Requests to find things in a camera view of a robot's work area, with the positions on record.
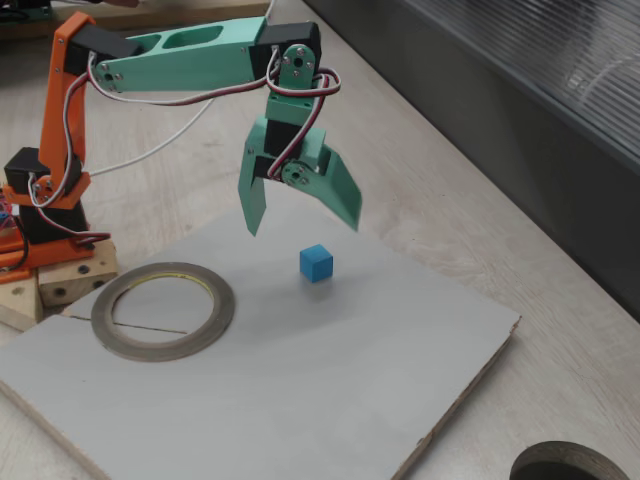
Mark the blue cube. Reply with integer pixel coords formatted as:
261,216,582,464
299,243,335,284

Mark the grey wooden board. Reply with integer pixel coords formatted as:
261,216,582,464
0,209,522,480

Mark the frosted glass desk partition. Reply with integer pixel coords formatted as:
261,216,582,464
304,0,640,321

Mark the light wooden block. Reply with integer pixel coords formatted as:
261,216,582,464
37,238,119,308

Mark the red controller board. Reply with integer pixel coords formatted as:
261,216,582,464
0,185,22,232

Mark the green printed part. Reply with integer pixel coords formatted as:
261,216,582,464
0,0,54,24

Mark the white red black servo wire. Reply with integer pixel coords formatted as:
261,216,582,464
39,204,112,251
27,52,101,209
89,59,274,108
264,44,344,184

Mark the white usb cable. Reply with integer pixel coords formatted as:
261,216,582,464
88,0,279,177

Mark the grey tape ring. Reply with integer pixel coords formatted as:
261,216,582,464
90,261,236,363

